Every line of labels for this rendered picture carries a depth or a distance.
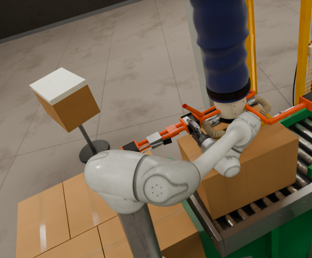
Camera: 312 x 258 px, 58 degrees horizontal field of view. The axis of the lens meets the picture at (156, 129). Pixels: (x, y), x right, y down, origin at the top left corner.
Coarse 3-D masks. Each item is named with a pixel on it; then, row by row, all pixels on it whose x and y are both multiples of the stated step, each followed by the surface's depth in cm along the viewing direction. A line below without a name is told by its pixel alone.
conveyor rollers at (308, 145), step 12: (300, 120) 225; (300, 132) 217; (300, 156) 198; (300, 168) 189; (300, 180) 181; (276, 192) 179; (288, 192) 180; (252, 204) 177; (264, 204) 177; (228, 216) 175; (240, 216) 175; (216, 228) 172
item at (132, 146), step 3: (132, 141) 146; (135, 141) 146; (126, 144) 146; (129, 144) 145; (132, 144) 144; (135, 144) 144; (123, 147) 144; (126, 147) 144; (129, 147) 143; (132, 147) 142; (135, 147) 142; (138, 147) 141; (132, 150) 141
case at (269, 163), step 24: (192, 144) 175; (264, 144) 159; (288, 144) 157; (240, 168) 156; (264, 168) 163; (288, 168) 170; (216, 192) 161; (240, 192) 168; (264, 192) 176; (216, 216) 174
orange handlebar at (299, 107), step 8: (248, 96) 152; (304, 104) 135; (216, 112) 149; (256, 112) 140; (288, 112) 134; (200, 120) 148; (264, 120) 134; (272, 120) 133; (168, 128) 148; (176, 128) 146; (184, 128) 146; (168, 136) 145
